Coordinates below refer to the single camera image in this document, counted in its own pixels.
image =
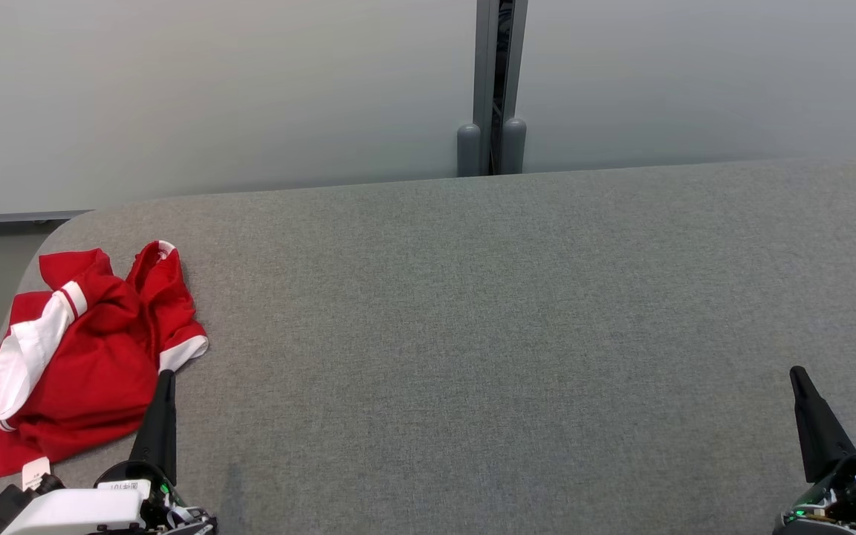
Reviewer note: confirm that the grey partition joint post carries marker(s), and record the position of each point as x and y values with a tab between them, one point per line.
485	74

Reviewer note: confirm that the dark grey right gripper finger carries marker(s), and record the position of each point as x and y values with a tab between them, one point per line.
818	431

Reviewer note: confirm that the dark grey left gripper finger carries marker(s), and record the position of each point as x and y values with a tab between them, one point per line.
159	431

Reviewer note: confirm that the grey partition base rail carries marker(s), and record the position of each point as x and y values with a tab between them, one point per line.
27	216

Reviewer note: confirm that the red number 23 basketball jersey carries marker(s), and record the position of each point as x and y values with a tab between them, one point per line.
86	386

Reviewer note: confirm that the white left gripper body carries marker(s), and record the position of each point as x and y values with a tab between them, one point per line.
79	513

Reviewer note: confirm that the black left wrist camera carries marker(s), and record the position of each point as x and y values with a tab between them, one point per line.
8	505

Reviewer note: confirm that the grey cylindrical partition foot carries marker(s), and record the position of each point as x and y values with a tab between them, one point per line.
514	148
468	152

